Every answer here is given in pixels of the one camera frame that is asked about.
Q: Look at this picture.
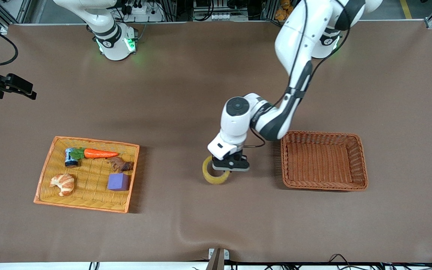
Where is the yellow packing tape roll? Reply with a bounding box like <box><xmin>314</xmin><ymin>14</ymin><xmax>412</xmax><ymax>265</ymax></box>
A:
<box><xmin>202</xmin><ymin>155</ymin><xmax>231</xmax><ymax>185</ymax></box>

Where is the brown tablecloth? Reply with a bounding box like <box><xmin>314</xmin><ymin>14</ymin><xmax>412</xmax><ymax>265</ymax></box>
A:
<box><xmin>0</xmin><ymin>21</ymin><xmax>432</xmax><ymax>263</ymax></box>

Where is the brown woven basket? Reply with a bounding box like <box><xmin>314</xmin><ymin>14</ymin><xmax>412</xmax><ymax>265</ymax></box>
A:
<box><xmin>280</xmin><ymin>130</ymin><xmax>369</xmax><ymax>192</ymax></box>

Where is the small can black lid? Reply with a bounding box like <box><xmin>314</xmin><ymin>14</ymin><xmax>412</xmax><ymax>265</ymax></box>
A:
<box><xmin>64</xmin><ymin>148</ymin><xmax>80</xmax><ymax>168</ymax></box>

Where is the orange toy carrot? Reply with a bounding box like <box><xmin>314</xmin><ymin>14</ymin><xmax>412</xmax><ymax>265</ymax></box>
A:
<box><xmin>70</xmin><ymin>147</ymin><xmax>119</xmax><ymax>161</ymax></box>

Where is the brown toy lion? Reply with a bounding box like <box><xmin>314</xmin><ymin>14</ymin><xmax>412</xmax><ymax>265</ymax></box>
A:
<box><xmin>107</xmin><ymin>156</ymin><xmax>134</xmax><ymax>173</ymax></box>

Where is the toy croissant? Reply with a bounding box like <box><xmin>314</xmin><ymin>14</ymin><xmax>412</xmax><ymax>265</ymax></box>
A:
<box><xmin>49</xmin><ymin>173</ymin><xmax>75</xmax><ymax>197</ymax></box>

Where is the purple foam cube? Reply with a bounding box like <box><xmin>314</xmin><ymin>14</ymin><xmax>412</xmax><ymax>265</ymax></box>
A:
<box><xmin>107</xmin><ymin>172</ymin><xmax>130</xmax><ymax>192</ymax></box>

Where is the yellow woven basket orange rim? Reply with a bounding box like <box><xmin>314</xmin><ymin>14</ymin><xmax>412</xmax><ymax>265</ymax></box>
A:
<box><xmin>33</xmin><ymin>136</ymin><xmax>140</xmax><ymax>213</ymax></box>

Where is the white empty power strip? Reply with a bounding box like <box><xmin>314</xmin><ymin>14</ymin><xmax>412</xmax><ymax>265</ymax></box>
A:
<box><xmin>208</xmin><ymin>12</ymin><xmax>249</xmax><ymax>21</ymax></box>

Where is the white power strip with plugs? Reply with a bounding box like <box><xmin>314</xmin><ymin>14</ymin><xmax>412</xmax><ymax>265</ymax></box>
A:
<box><xmin>120</xmin><ymin>0</ymin><xmax>164</xmax><ymax>22</ymax></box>

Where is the pile of brown bread rolls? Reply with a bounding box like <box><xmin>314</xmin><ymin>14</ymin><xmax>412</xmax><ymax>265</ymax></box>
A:
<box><xmin>275</xmin><ymin>0</ymin><xmax>295</xmax><ymax>21</ymax></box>

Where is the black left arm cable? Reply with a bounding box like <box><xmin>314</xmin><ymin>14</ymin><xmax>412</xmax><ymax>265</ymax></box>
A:
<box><xmin>243</xmin><ymin>0</ymin><xmax>351</xmax><ymax>149</ymax></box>

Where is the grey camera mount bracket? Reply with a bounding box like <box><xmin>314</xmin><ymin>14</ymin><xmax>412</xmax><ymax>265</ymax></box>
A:
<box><xmin>208</xmin><ymin>247</ymin><xmax>230</xmax><ymax>270</ymax></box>

